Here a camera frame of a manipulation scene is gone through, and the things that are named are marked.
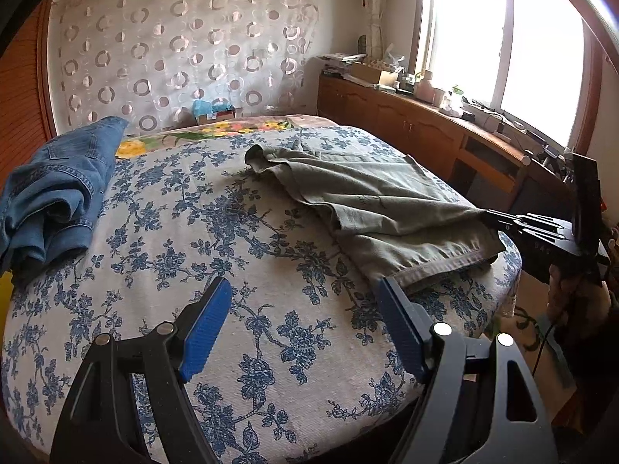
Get cardboard box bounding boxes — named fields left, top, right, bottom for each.
left=349, top=60, right=398, bottom=89

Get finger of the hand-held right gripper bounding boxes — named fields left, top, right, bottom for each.
left=503, top=223, right=576, bottom=245
left=485, top=209, right=571, bottom=229

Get wooden headboard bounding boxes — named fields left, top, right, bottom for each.
left=0, top=5, right=58, bottom=191

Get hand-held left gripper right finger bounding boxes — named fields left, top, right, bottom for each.
left=372, top=276, right=554, bottom=464

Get circle patterned wall cloth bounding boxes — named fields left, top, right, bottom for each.
left=48, top=0, right=322, bottom=137

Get yellow flower blanket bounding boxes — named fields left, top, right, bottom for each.
left=115, top=115, right=322, bottom=160

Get grey-green pants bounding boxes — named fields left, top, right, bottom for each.
left=245, top=139, right=507, bottom=295

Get blue floral bed sheet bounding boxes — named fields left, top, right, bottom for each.
left=0, top=123, right=523, bottom=464

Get lace curtain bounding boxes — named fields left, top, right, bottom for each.
left=352, top=0, right=429, bottom=61

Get small box with blue bag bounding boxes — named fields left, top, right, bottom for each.
left=192, top=99, right=243, bottom=125

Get blue denim jeans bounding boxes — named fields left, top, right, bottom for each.
left=0, top=116, right=129, bottom=281

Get black cable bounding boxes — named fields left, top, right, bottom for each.
left=532, top=316, right=559, bottom=375

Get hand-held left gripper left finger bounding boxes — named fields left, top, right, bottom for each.
left=51, top=276, right=233, bottom=464

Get window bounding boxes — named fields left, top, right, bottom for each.
left=420, top=0, right=598, bottom=152

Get person's right forearm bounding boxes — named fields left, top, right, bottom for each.
left=573, top=278, right=619, bottom=402

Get person's right hand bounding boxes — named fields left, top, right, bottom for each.
left=547, top=271, right=583, bottom=322

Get wooden cabinet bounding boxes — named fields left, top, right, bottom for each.
left=316, top=72, right=533, bottom=194

